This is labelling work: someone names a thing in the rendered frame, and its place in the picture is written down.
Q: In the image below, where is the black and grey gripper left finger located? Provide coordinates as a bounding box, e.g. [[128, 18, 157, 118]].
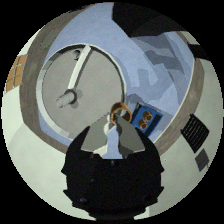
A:
[[61, 112, 111, 175]]

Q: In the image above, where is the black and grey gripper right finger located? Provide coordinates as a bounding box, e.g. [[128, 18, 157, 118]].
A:
[[113, 113, 164, 173]]

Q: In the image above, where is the bronze bushing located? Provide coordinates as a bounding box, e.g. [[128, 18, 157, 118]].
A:
[[138, 119, 147, 129], [143, 111, 152, 121], [111, 102, 132, 125]]

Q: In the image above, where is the blue crate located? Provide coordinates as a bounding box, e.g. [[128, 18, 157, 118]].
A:
[[130, 102, 163, 137]]

